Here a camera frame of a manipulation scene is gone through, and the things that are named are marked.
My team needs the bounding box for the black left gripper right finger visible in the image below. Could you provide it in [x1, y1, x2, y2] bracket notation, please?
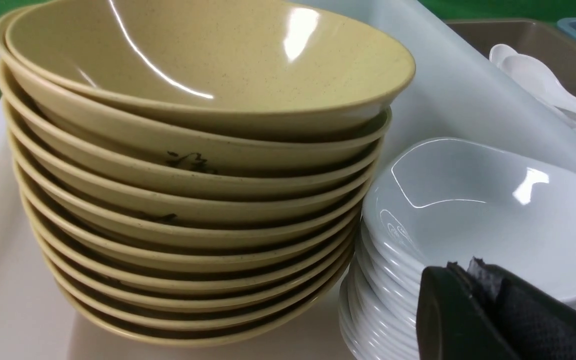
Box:
[467, 258, 576, 360]

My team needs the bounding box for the stack of white dishes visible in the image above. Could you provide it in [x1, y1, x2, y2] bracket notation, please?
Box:
[339, 137, 576, 360]

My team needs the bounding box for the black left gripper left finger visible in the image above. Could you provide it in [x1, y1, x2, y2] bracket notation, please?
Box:
[416, 262, 521, 360]

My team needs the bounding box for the yellow noodle bowl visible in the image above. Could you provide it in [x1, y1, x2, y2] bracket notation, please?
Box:
[4, 0, 416, 142]

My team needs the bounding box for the brown plastic bin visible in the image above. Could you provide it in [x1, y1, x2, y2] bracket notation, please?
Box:
[446, 18, 576, 96]

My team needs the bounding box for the stack of yellow bowls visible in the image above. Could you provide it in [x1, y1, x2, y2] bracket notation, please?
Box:
[0, 4, 393, 347]

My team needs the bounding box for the pile of white spoons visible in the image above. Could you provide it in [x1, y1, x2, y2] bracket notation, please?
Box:
[488, 43, 576, 132]

